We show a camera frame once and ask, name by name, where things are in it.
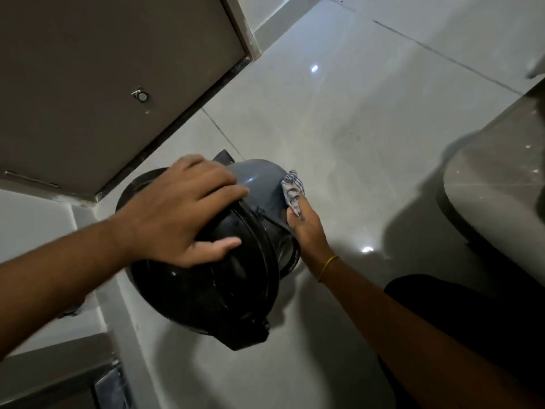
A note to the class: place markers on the person's right hand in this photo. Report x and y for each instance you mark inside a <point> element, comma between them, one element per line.
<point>311,238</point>

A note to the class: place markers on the person's left hand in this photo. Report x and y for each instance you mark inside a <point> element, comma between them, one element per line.
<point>170,217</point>

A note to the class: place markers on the person's left middle finger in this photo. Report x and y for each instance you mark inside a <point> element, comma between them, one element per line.
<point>208,179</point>

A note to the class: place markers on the person's left thumb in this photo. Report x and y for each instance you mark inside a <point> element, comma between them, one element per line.
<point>215,249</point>

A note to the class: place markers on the person's right fingers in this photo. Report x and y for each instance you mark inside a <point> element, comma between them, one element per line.
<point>300,215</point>

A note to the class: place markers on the white patterned cleaning cloth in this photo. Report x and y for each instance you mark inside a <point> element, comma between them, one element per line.
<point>291,191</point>

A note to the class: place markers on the black and grey motorcycle helmet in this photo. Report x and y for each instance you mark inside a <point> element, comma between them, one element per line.
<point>230,285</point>

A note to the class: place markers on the person's left forearm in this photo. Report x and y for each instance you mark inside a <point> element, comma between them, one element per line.
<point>55,276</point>

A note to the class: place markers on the person's right forearm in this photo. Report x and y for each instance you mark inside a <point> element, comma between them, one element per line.
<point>408,336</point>

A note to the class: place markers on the yellow thread wristband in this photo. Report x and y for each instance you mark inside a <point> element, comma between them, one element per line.
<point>328,266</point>

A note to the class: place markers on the round metal door stopper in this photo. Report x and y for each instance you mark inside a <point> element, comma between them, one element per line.
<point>141,95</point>

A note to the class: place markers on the brown door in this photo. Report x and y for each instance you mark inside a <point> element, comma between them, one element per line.
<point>93,80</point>

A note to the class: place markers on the grey stone counter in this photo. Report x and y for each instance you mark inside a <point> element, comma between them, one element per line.
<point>498,187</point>

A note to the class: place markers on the person's black trousers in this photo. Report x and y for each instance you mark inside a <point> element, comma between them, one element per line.
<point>477,319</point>

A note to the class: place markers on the beige door frame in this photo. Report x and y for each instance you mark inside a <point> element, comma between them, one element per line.
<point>245,27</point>

